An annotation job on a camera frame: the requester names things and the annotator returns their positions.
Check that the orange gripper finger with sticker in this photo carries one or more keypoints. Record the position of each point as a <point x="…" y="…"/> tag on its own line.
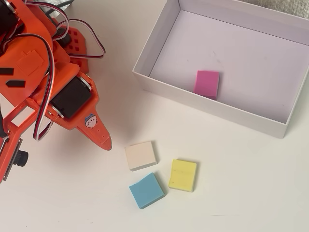
<point x="97" y="130"/>

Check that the pink foam cuboid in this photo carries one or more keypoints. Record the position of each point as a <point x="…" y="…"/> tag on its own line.
<point x="206" y="83"/>

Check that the orange robot base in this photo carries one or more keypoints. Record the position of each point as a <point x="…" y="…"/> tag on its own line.
<point x="77" y="43"/>

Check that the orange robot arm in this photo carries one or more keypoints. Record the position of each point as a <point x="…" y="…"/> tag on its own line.
<point x="29" y="48"/>

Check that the white foam cuboid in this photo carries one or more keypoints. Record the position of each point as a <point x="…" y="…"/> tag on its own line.
<point x="140" y="155"/>

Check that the blue foam cuboid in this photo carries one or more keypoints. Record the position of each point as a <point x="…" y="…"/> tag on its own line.
<point x="146" y="191"/>

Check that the yellow foam cuboid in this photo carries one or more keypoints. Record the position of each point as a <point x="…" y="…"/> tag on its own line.
<point x="182" y="174"/>

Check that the white cardboard bin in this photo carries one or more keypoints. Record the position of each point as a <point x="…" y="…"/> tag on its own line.
<point x="241" y="48"/>

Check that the wrist camera on orange mount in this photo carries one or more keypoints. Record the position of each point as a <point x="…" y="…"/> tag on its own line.
<point x="10" y="145"/>

